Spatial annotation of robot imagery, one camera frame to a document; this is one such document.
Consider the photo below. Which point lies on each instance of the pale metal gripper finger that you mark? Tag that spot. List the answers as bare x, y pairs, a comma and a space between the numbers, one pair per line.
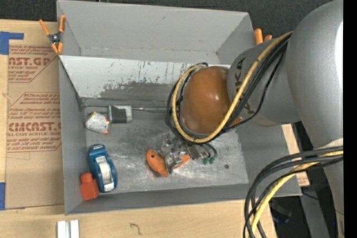
173, 165

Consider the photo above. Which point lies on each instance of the orange toy carrot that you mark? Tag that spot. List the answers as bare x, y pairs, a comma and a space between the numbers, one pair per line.
155, 162

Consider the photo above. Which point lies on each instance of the blue tape dispenser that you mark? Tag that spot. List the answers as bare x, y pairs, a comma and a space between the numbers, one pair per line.
101, 167

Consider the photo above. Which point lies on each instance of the white toy chicken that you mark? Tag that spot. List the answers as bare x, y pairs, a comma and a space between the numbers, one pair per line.
96, 122

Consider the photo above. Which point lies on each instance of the red-orange plastic block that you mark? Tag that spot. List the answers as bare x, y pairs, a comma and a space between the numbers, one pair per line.
88, 186

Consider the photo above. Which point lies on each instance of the grey metal bin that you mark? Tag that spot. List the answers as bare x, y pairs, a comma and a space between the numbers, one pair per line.
139, 33

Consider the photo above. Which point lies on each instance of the brown cardboard board red print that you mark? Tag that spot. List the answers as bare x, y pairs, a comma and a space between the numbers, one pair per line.
30, 108

